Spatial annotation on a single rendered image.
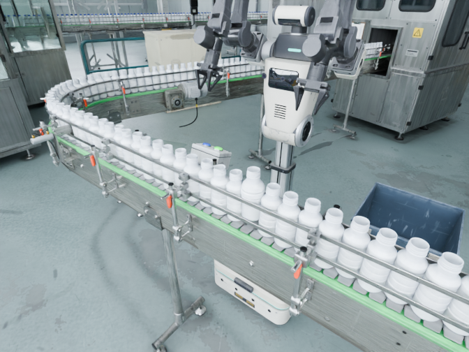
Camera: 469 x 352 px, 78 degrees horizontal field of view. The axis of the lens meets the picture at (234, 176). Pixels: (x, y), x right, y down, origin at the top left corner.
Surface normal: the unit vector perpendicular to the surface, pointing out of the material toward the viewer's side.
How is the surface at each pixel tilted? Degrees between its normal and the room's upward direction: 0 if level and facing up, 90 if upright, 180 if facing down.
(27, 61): 90
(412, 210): 90
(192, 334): 0
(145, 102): 90
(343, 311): 90
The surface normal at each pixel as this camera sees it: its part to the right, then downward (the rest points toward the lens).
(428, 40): -0.82, 0.29
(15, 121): 0.79, 0.32
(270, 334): 0.00, -0.86
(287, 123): -0.61, 0.41
